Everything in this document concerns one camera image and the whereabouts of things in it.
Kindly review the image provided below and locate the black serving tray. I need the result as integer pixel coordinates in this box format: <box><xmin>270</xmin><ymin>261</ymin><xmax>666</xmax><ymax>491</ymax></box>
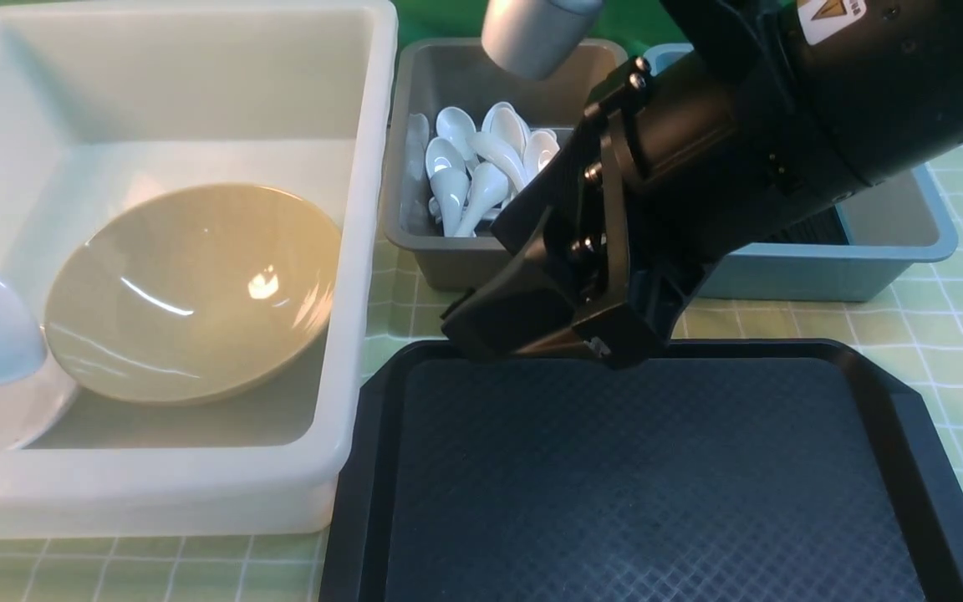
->
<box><xmin>318</xmin><ymin>339</ymin><xmax>963</xmax><ymax>601</ymax></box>

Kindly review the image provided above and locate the pile of white spoons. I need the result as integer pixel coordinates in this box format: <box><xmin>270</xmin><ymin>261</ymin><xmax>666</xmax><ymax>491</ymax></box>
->
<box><xmin>406</xmin><ymin>100</ymin><xmax>559</xmax><ymax>237</ymax></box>

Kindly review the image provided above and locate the blue plastic bin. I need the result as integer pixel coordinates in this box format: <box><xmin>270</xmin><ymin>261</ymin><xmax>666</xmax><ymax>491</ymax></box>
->
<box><xmin>639</xmin><ymin>44</ymin><xmax>958</xmax><ymax>303</ymax></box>

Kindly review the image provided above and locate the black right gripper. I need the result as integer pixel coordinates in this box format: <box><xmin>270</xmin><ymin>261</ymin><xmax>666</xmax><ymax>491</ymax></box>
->
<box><xmin>441</xmin><ymin>57</ymin><xmax>708</xmax><ymax>369</ymax></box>

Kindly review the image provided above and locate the large white plastic tub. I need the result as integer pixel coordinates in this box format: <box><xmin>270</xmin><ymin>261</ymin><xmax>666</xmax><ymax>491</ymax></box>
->
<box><xmin>0</xmin><ymin>1</ymin><xmax>397</xmax><ymax>538</ymax></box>

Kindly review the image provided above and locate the tan noodle bowl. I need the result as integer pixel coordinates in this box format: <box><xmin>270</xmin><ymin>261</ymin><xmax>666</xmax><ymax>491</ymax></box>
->
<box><xmin>43</xmin><ymin>183</ymin><xmax>343</xmax><ymax>406</ymax></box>

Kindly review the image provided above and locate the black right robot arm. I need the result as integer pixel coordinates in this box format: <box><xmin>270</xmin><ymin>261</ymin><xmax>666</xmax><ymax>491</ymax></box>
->
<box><xmin>442</xmin><ymin>1</ymin><xmax>963</xmax><ymax>367</ymax></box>

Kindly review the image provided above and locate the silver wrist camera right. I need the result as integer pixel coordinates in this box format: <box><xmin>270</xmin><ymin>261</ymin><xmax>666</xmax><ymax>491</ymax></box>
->
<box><xmin>481</xmin><ymin>1</ymin><xmax>605</xmax><ymax>80</ymax></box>

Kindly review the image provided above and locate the brown plastic bin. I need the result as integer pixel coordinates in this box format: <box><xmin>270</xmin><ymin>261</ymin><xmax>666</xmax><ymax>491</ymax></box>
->
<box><xmin>380</xmin><ymin>38</ymin><xmax>627</xmax><ymax>291</ymax></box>

